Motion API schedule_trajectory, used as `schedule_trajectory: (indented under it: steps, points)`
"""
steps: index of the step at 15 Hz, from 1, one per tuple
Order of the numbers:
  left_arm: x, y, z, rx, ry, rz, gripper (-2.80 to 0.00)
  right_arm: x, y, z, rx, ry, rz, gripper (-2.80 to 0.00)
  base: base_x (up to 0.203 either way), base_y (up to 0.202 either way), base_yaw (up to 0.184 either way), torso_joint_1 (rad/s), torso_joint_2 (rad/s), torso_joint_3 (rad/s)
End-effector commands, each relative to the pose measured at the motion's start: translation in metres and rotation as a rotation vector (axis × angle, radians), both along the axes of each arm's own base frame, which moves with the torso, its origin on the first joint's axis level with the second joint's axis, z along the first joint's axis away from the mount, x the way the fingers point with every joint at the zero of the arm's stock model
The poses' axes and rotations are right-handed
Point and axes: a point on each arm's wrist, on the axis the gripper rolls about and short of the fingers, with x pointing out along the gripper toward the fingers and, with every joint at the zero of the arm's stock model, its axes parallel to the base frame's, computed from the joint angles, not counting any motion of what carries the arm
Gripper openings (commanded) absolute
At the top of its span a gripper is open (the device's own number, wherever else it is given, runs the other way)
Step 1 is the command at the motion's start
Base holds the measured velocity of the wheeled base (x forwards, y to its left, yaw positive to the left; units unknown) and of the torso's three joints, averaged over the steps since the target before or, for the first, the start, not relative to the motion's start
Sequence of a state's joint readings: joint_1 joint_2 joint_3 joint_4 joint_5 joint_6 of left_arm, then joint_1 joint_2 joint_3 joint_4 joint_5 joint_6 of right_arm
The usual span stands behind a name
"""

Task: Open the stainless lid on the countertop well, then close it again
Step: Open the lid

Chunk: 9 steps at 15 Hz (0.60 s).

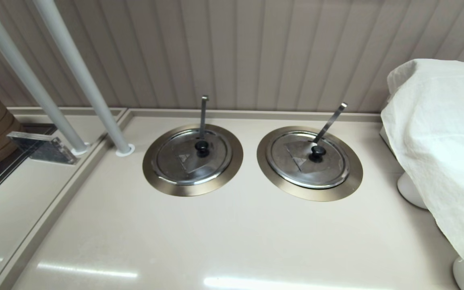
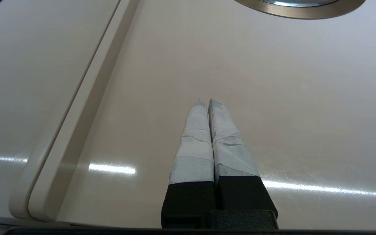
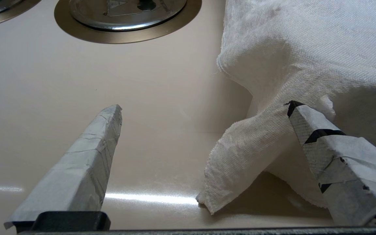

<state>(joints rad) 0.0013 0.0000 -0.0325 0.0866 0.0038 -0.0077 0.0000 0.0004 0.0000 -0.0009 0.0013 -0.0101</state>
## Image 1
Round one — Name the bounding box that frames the steel ladle hooked handle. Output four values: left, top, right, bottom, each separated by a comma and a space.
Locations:
199, 95, 209, 139

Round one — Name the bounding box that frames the hinged steel lid black knob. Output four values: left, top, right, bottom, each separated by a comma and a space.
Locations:
151, 129, 232, 186
266, 131, 350, 189

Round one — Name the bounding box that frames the grey white support pole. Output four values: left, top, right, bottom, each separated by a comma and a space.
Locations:
0, 0, 89, 153
32, 0, 133, 153

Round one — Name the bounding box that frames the clear acrylic block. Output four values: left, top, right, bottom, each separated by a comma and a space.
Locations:
6, 132, 79, 166

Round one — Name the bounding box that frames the white woven cloth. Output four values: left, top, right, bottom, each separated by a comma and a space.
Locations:
380, 59, 464, 264

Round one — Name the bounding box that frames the bronze counter well ring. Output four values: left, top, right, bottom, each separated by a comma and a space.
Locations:
256, 126, 364, 202
142, 123, 244, 197

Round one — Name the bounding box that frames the steel ladle flat handle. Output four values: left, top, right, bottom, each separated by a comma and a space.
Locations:
313, 102, 348, 144

